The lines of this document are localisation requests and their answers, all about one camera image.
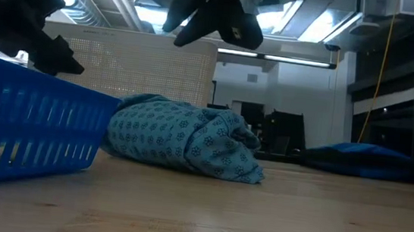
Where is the ceiling light panel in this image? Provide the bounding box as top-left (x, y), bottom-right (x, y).
top-left (296, 5), bottom-right (363, 49)

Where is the white air unit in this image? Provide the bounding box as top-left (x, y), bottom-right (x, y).
top-left (360, 0), bottom-right (414, 20)

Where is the long tube light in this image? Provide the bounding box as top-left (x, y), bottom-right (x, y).
top-left (216, 47), bottom-right (337, 71)

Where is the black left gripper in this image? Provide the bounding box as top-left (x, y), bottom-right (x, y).
top-left (0, 0), bottom-right (93, 80)

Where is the blue slotted plastic basket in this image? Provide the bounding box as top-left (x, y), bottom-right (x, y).
top-left (0, 52), bottom-right (127, 202)

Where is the yellow cable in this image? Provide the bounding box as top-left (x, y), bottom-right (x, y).
top-left (356, 8), bottom-right (398, 147)

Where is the black cabinet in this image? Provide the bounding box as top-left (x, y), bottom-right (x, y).
top-left (260, 108), bottom-right (310, 159)

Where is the teal patterned cloth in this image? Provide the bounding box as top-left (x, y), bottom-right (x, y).
top-left (98, 89), bottom-right (274, 187)

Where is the solid blue cloth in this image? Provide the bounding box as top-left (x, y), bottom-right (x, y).
top-left (300, 137), bottom-right (414, 183)

